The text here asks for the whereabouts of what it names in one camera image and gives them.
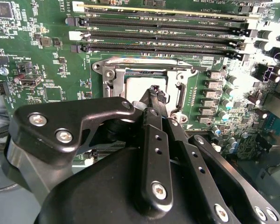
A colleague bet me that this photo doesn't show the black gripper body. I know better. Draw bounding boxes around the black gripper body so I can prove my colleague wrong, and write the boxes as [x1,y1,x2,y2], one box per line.
[38,146,201,224]

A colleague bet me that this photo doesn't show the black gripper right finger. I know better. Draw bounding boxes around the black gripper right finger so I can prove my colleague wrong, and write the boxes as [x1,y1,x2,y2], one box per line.
[155,92,280,224]

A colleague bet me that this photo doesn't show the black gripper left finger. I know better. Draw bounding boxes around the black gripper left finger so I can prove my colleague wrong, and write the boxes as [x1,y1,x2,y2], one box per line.
[8,85,174,207]

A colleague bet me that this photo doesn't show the metal socket cover frame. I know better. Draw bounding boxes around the metal socket cover frame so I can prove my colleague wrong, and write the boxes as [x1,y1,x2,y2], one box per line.
[102,59,196,117]

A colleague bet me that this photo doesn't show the silver CPU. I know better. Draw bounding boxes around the silver CPU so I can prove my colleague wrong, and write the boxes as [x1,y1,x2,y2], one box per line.
[125,70,172,103]

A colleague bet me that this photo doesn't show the metal socket locking lever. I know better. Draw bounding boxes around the metal socket locking lever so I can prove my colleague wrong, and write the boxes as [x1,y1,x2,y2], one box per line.
[116,63,210,71]

